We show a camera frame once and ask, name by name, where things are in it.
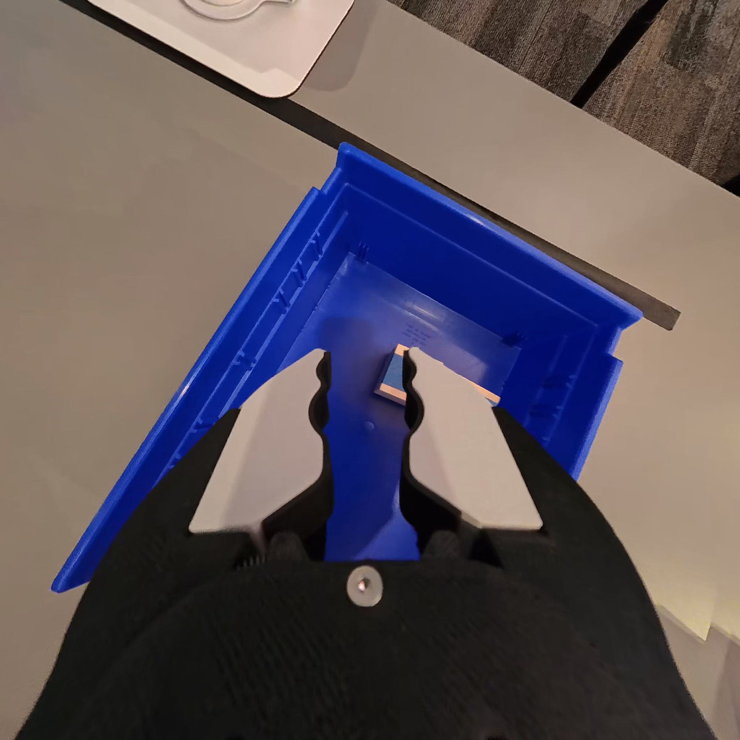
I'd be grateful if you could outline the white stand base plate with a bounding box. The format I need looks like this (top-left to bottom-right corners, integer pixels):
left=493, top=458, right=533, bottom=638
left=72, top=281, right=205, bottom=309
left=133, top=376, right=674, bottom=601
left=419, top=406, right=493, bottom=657
left=87, top=0, right=356, bottom=99

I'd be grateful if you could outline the wooden cube with blue stripe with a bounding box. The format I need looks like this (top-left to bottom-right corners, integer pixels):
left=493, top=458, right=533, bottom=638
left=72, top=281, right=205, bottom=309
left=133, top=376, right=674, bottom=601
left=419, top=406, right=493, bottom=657
left=373, top=343, right=501, bottom=408

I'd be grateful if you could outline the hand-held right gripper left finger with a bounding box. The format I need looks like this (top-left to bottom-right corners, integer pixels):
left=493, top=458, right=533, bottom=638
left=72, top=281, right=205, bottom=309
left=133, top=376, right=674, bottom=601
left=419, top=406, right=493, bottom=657
left=188, top=348, right=335, bottom=558

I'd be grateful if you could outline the blue plastic bin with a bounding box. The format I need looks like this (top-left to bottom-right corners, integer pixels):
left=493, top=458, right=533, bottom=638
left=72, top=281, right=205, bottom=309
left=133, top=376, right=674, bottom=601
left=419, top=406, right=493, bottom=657
left=51, top=141, right=644, bottom=593

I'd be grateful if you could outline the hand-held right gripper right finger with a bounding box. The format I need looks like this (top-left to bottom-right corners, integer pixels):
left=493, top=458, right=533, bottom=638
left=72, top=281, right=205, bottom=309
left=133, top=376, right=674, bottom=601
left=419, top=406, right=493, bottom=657
left=402, top=347, right=544, bottom=558

